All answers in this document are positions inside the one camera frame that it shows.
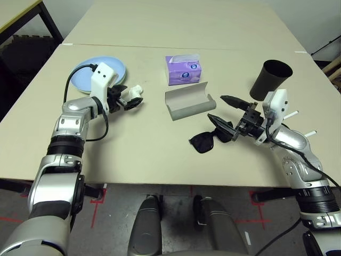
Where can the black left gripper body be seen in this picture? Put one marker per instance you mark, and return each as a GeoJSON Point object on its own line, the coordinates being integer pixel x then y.
{"type": "Point", "coordinates": [114, 100]}

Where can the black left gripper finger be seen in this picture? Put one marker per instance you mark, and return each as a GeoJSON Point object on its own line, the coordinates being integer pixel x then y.
{"type": "Point", "coordinates": [121, 88]}
{"type": "Point", "coordinates": [134, 103]}

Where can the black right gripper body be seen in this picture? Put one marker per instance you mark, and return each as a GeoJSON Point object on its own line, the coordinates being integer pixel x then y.
{"type": "Point", "coordinates": [250, 122]}

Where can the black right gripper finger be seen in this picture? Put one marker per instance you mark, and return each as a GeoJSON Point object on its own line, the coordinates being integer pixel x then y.
{"type": "Point", "coordinates": [222, 124]}
{"type": "Point", "coordinates": [235, 102]}

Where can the white tissue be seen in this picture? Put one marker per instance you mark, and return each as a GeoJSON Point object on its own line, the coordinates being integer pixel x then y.
{"type": "Point", "coordinates": [136, 90]}

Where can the black sunglasses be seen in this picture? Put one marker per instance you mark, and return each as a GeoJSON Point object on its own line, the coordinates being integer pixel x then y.
{"type": "Point", "coordinates": [203, 142]}

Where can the grey glasses case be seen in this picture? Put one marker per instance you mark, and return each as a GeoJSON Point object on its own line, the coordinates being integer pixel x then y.
{"type": "Point", "coordinates": [186, 109]}

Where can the pale blue plate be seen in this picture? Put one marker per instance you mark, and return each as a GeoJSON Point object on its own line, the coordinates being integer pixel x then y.
{"type": "Point", "coordinates": [82, 77]}

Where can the white marker black cap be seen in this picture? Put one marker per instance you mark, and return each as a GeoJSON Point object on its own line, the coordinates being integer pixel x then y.
{"type": "Point", "coordinates": [311, 133]}

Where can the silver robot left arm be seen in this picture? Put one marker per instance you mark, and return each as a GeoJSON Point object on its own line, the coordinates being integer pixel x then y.
{"type": "Point", "coordinates": [72, 120]}

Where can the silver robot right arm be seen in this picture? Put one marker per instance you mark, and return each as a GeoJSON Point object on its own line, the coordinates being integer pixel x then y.
{"type": "Point", "coordinates": [293, 138]}

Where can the pale green plate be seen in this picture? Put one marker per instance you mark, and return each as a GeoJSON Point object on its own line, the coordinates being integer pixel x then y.
{"type": "Point", "coordinates": [124, 76]}

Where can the black cup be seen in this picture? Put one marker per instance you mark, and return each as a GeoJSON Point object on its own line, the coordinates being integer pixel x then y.
{"type": "Point", "coordinates": [263, 86]}

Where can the purple tissue pack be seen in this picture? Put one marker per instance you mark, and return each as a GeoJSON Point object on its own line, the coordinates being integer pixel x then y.
{"type": "Point", "coordinates": [183, 74]}

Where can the white tape strip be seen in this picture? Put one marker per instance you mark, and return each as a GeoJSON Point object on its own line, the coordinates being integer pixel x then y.
{"type": "Point", "coordinates": [68, 44]}
{"type": "Point", "coordinates": [301, 52]}

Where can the black table base foot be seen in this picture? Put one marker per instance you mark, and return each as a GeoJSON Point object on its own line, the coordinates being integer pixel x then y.
{"type": "Point", "coordinates": [271, 194]}
{"type": "Point", "coordinates": [94, 192]}
{"type": "Point", "coordinates": [16, 188]}

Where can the red floor tape cross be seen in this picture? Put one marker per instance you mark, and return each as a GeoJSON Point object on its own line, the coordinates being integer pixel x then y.
{"type": "Point", "coordinates": [261, 213]}
{"type": "Point", "coordinates": [95, 210]}

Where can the black foam floor mat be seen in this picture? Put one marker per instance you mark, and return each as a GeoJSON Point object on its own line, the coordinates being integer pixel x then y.
{"type": "Point", "coordinates": [26, 58]}

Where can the grey robot right leg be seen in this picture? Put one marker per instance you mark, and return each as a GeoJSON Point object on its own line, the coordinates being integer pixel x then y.
{"type": "Point", "coordinates": [218, 224]}

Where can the grey robot leg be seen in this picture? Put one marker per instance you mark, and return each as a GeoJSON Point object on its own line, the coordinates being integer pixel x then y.
{"type": "Point", "coordinates": [218, 224]}
{"type": "Point", "coordinates": [146, 229]}

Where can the thin black stand pole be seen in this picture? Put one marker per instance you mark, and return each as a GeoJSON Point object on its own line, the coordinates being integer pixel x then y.
{"type": "Point", "coordinates": [325, 45]}

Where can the white floor tape piece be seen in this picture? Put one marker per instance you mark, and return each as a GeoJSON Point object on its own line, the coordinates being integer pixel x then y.
{"type": "Point", "coordinates": [248, 238]}

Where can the grey robot left leg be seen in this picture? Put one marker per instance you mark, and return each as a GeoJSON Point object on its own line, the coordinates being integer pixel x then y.
{"type": "Point", "coordinates": [146, 229]}

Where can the red floor tape line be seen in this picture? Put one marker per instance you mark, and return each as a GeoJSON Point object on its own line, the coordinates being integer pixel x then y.
{"type": "Point", "coordinates": [10, 219]}

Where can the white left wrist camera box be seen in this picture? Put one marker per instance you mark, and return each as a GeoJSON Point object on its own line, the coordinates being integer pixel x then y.
{"type": "Point", "coordinates": [102, 77]}

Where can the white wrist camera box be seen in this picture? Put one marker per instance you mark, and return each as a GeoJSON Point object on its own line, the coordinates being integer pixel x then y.
{"type": "Point", "coordinates": [102, 77]}
{"type": "Point", "coordinates": [277, 104]}

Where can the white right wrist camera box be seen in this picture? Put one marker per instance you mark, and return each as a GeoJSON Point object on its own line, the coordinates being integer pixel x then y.
{"type": "Point", "coordinates": [277, 104]}

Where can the wooden furniture frame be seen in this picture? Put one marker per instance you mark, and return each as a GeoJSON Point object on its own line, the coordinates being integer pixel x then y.
{"type": "Point", "coordinates": [334, 64]}

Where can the side table black frame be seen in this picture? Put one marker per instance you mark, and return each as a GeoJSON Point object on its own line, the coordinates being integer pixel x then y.
{"type": "Point", "coordinates": [10, 10]}

